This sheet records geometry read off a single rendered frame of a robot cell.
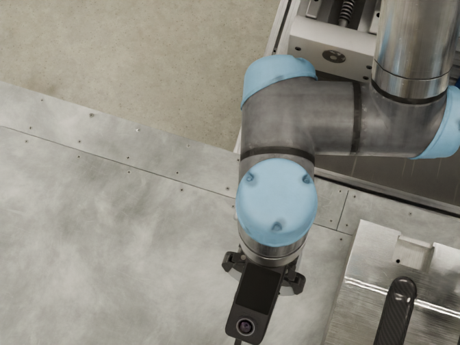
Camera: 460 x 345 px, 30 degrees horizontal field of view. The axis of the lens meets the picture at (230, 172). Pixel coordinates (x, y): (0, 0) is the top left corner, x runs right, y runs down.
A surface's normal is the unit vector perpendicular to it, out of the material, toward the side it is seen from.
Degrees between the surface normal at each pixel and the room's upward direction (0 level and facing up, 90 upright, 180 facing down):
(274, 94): 8
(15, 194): 0
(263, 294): 32
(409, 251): 0
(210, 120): 0
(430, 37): 58
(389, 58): 68
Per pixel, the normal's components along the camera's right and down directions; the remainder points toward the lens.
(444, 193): -0.01, -0.31
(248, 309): -0.22, 0.20
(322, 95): 0.00, -0.53
